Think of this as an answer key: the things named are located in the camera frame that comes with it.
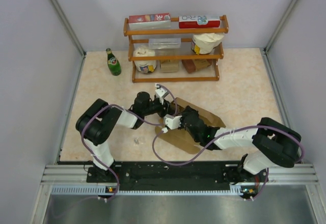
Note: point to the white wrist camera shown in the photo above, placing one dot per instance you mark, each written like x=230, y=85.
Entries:
x=171, y=122
x=160, y=93

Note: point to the brown scouring pad pack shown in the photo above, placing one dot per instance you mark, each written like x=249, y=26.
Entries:
x=192, y=66

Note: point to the clear plastic container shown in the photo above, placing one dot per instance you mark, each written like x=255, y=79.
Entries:
x=164, y=43

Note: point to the brown cardboard box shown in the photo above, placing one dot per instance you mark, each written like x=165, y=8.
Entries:
x=192, y=141

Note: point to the tan sponge block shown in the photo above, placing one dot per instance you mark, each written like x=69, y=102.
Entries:
x=169, y=66

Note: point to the white bag upper shelf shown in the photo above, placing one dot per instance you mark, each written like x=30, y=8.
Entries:
x=206, y=43

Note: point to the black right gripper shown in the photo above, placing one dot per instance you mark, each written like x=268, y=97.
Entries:
x=188, y=110

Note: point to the red white carton box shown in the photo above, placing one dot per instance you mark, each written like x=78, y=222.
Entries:
x=198, y=21

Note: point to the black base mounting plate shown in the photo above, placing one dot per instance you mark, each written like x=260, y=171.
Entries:
x=159, y=176

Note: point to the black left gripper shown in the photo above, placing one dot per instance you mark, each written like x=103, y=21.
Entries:
x=168, y=109

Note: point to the red foil wrap box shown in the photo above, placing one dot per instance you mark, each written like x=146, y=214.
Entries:
x=150, y=21

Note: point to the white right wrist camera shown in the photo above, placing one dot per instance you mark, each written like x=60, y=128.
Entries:
x=171, y=122

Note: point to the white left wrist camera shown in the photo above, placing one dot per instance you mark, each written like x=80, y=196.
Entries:
x=160, y=93

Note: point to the orange wooden shelf rack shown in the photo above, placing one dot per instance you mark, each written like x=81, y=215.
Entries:
x=183, y=53

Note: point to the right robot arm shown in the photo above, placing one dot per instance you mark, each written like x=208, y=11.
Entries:
x=276, y=144

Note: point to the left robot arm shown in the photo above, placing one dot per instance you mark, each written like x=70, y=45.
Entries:
x=97, y=123

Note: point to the green glass bottle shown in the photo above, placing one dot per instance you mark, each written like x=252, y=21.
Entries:
x=113, y=63

